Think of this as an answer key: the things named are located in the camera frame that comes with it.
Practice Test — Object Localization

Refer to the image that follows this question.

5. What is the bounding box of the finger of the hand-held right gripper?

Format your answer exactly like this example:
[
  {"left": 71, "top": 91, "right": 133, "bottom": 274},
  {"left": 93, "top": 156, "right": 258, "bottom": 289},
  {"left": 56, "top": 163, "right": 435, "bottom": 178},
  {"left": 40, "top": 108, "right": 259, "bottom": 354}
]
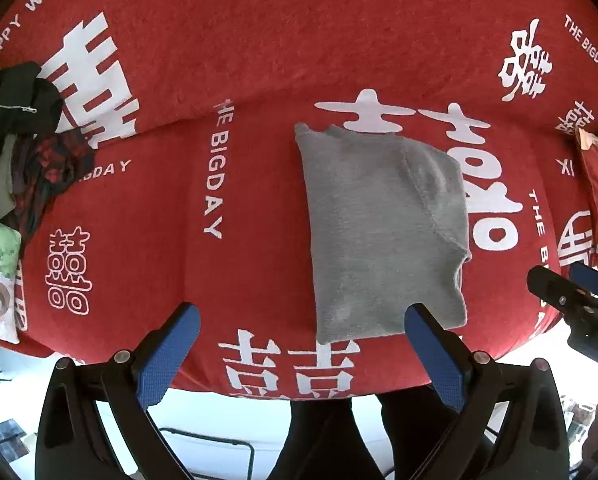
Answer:
[
  {"left": 526, "top": 265, "right": 598, "bottom": 322},
  {"left": 568, "top": 261, "right": 598, "bottom": 302}
]

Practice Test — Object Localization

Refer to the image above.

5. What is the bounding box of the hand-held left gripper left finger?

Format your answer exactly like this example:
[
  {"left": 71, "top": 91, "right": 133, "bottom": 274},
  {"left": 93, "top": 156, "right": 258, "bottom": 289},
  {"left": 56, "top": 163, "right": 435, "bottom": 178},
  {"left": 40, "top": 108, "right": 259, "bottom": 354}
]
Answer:
[{"left": 34, "top": 301, "right": 202, "bottom": 480}]

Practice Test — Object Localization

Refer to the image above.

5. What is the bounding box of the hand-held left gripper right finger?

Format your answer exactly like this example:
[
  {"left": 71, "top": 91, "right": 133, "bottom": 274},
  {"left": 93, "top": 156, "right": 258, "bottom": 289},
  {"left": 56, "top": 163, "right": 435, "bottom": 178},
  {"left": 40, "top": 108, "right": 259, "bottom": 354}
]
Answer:
[{"left": 404, "top": 301, "right": 570, "bottom": 480}]

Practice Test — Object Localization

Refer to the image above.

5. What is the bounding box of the grey sweater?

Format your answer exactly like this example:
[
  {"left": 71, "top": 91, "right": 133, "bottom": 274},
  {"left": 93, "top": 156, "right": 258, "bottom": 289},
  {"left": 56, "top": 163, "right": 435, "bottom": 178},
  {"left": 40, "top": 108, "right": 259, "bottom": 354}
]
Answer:
[{"left": 294, "top": 122, "right": 474, "bottom": 346}]

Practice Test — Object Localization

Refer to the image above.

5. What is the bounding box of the person's right leg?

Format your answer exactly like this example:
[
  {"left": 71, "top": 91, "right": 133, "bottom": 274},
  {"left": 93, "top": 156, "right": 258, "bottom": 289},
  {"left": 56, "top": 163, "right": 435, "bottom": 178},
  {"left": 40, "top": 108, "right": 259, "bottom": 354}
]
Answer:
[{"left": 379, "top": 385, "right": 480, "bottom": 480}]

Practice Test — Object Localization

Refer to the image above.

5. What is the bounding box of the red black plaid garment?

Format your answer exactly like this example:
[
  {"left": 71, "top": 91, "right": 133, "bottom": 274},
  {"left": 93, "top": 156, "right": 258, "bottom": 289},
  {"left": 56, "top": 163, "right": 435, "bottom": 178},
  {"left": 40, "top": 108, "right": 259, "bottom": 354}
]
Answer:
[{"left": 4, "top": 130, "right": 96, "bottom": 245}]

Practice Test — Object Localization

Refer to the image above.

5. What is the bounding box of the red printed blanket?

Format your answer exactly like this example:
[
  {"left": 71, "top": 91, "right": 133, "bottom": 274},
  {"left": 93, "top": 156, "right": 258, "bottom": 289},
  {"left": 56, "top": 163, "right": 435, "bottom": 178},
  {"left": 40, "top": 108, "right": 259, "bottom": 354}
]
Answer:
[{"left": 0, "top": 0, "right": 598, "bottom": 403}]

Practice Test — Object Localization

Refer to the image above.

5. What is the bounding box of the black metal frame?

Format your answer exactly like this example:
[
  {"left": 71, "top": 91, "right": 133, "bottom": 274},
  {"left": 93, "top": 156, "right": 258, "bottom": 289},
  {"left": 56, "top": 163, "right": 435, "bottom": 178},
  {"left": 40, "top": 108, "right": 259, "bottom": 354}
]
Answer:
[{"left": 158, "top": 427, "right": 256, "bottom": 480}]

